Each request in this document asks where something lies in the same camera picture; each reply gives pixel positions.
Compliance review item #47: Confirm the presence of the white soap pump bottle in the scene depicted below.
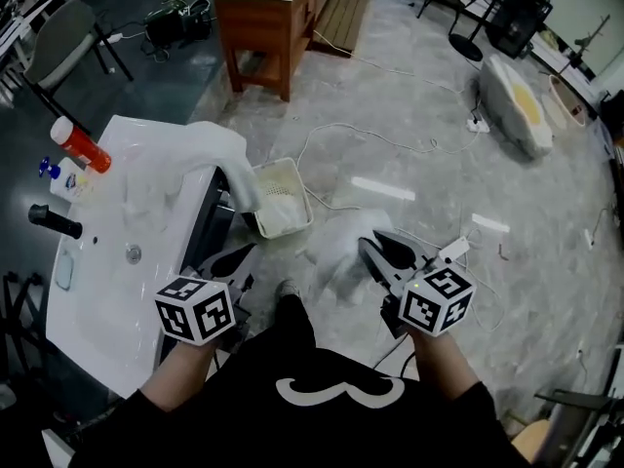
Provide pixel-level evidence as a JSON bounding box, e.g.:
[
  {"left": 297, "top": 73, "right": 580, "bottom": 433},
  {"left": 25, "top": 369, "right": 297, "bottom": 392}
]
[{"left": 38, "top": 156, "right": 95, "bottom": 205}]

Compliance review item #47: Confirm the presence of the grey chair with black legs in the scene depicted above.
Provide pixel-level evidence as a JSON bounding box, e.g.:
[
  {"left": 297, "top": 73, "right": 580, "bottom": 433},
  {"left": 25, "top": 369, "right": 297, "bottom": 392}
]
[{"left": 22, "top": 0, "right": 136, "bottom": 136}]

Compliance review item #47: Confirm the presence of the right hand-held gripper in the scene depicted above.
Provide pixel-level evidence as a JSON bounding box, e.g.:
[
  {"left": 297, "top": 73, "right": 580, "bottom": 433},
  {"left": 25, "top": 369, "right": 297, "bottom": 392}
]
[{"left": 357, "top": 229, "right": 477, "bottom": 340}]

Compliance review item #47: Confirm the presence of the person's torso in black shirt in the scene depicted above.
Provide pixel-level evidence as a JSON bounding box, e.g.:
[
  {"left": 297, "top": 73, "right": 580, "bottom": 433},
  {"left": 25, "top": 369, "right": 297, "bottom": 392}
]
[{"left": 67, "top": 292, "right": 532, "bottom": 468}]

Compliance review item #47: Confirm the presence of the black cabinet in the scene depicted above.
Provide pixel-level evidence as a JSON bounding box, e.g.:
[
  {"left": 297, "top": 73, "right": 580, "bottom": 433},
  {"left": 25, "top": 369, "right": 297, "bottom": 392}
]
[{"left": 487, "top": 0, "right": 555, "bottom": 61}]

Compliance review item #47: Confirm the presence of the wooden slatted pallet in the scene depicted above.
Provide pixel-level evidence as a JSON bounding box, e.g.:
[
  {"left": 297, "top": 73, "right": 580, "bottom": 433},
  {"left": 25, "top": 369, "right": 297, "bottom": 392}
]
[{"left": 311, "top": 0, "right": 372, "bottom": 59}]

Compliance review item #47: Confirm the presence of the white floor cable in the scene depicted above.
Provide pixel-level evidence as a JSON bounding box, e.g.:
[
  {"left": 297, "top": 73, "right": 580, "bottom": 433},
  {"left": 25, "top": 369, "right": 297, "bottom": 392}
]
[{"left": 294, "top": 109, "right": 484, "bottom": 212}]

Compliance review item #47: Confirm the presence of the black standing fan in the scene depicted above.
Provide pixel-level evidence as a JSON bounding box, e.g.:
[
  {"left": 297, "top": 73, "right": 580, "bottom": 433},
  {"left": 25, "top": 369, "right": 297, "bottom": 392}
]
[{"left": 448, "top": 0, "right": 569, "bottom": 62}]

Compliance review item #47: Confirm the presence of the white stone basin yellow inside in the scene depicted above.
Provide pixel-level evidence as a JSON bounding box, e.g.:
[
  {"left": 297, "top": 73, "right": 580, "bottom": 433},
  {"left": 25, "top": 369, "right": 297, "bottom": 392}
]
[{"left": 480, "top": 54, "right": 555, "bottom": 159}]

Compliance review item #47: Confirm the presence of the person's left forearm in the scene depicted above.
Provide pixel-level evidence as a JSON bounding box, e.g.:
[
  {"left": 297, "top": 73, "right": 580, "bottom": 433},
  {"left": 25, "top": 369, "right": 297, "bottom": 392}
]
[{"left": 138, "top": 338, "right": 220, "bottom": 413}]

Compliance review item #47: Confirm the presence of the black sink faucet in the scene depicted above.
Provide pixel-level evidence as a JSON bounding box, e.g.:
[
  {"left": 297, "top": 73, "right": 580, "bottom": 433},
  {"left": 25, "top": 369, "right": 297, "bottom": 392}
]
[{"left": 27, "top": 203, "right": 84, "bottom": 241}]

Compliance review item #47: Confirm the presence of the white ceramic sink basin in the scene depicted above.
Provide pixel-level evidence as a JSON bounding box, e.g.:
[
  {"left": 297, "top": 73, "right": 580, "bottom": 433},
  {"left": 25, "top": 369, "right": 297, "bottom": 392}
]
[{"left": 45, "top": 114, "right": 230, "bottom": 399}]

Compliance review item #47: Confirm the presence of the beige round bowl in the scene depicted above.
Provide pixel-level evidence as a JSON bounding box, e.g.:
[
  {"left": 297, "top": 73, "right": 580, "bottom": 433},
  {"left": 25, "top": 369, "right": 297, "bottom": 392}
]
[{"left": 548, "top": 73, "right": 587, "bottom": 129}]

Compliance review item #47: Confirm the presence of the orange bottle with white cap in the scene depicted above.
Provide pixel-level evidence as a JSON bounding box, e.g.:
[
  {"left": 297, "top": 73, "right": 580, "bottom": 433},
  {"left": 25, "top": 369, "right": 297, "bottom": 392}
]
[{"left": 50, "top": 115, "right": 112, "bottom": 175}]

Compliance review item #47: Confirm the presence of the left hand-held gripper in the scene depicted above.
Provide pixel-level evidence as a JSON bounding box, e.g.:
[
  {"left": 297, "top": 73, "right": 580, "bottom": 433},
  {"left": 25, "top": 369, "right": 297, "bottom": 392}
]
[{"left": 154, "top": 242, "right": 258, "bottom": 356}]

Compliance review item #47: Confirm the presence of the clear soap dish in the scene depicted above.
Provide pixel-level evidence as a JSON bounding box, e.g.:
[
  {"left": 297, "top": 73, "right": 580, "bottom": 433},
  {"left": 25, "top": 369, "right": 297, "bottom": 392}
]
[{"left": 54, "top": 249, "right": 76, "bottom": 292}]

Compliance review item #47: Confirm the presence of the white plastic basket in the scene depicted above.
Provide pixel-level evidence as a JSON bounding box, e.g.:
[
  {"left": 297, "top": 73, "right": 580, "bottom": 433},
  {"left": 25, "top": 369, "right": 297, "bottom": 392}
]
[{"left": 252, "top": 157, "right": 314, "bottom": 240}]

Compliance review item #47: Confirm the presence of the wooden cabinet with white basin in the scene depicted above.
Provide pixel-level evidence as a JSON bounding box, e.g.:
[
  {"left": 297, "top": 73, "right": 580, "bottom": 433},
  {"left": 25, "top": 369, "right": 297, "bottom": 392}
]
[{"left": 207, "top": 0, "right": 323, "bottom": 102}]

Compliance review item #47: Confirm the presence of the white power adapter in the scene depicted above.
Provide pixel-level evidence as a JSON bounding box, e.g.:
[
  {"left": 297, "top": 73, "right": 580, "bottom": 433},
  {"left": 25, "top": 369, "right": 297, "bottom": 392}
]
[{"left": 438, "top": 236, "right": 472, "bottom": 265}]

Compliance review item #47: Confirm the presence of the person's right forearm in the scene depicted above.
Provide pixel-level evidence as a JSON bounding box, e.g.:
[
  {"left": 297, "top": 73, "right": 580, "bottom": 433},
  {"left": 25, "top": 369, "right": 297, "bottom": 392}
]
[{"left": 409, "top": 329, "right": 482, "bottom": 402}]

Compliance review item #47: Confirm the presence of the dark green floor appliance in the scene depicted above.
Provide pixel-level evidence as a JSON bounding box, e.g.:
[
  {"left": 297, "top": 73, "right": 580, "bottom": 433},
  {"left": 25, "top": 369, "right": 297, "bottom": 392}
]
[{"left": 144, "top": 0, "right": 214, "bottom": 49}]

